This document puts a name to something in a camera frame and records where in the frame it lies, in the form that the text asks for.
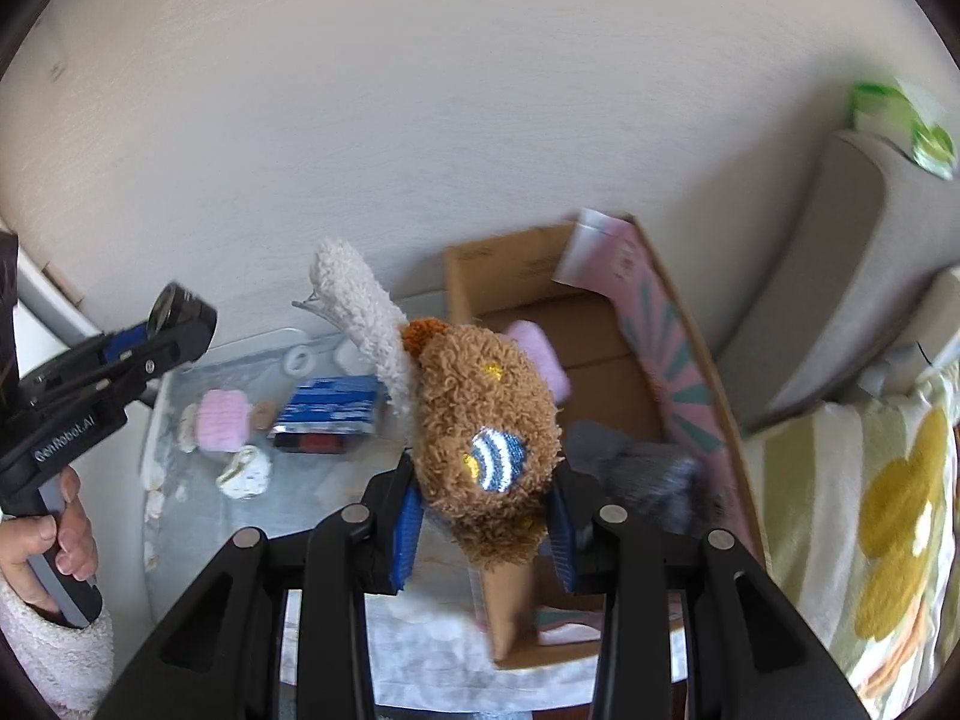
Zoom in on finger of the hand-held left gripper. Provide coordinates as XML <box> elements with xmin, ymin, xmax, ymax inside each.
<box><xmin>90</xmin><ymin>283</ymin><xmax>219</xmax><ymax>410</ymax></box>
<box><xmin>16</xmin><ymin>321</ymin><xmax>162</xmax><ymax>400</ymax></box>

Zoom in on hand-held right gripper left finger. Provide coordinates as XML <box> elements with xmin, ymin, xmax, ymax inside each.
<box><xmin>94</xmin><ymin>454</ymin><xmax>430</xmax><ymax>720</ymax></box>

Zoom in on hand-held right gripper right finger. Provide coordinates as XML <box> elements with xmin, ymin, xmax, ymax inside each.
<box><xmin>544</xmin><ymin>467</ymin><xmax>875</xmax><ymax>720</ymax></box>

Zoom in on brown plush toy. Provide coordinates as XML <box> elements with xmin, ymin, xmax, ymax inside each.
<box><xmin>311</xmin><ymin>238</ymin><xmax>572</xmax><ymax>572</ymax></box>

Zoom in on pink printed cardboard box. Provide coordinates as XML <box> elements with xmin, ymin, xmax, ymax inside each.
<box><xmin>442</xmin><ymin>210</ymin><xmax>767</xmax><ymax>672</ymax></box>

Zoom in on person's left forearm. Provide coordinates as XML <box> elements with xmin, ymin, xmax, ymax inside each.
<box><xmin>0</xmin><ymin>577</ymin><xmax>115</xmax><ymax>715</ymax></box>

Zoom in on person's left hand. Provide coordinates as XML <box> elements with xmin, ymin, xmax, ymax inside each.
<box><xmin>0</xmin><ymin>469</ymin><xmax>99</xmax><ymax>616</ymax></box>

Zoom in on pink fluffy plush piece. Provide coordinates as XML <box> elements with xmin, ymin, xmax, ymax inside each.
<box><xmin>180</xmin><ymin>388</ymin><xmax>275</xmax><ymax>455</ymax></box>

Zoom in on grey knitted cloth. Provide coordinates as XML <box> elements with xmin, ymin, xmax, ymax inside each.
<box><xmin>566</xmin><ymin>420</ymin><xmax>707</xmax><ymax>535</ymax></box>

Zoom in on white tray with blue cloth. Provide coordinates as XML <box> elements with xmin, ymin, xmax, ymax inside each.
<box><xmin>139</xmin><ymin>324</ymin><xmax>692</xmax><ymax>710</ymax></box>

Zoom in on blue foil packet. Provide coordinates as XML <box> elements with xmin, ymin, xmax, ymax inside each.
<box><xmin>270</xmin><ymin>375</ymin><xmax>388</xmax><ymax>456</ymax></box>

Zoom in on white patterned small pouch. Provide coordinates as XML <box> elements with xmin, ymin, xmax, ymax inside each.
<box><xmin>215</xmin><ymin>445</ymin><xmax>273</xmax><ymax>500</ymax></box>

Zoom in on green white packet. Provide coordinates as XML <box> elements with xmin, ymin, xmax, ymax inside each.
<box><xmin>849</xmin><ymin>79</ymin><xmax>958</xmax><ymax>181</ymax></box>

